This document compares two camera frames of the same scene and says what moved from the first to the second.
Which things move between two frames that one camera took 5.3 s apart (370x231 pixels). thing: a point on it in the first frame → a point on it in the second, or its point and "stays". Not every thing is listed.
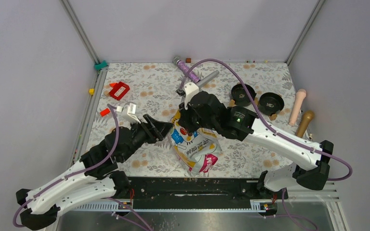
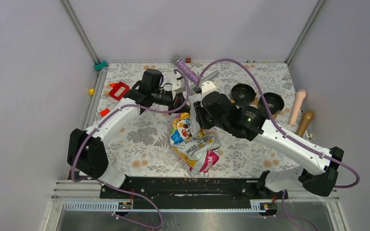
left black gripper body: x=141 y=133 → x=162 y=96
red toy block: x=117 y=86 stays
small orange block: x=104 y=112 stays
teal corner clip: x=99 y=66 stays
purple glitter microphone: x=185 y=68 stays
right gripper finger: x=189 y=121 → x=205 y=119
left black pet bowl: x=238 y=96 stays
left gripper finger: x=160 y=128 → x=179 y=100
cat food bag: x=199 y=151 stays
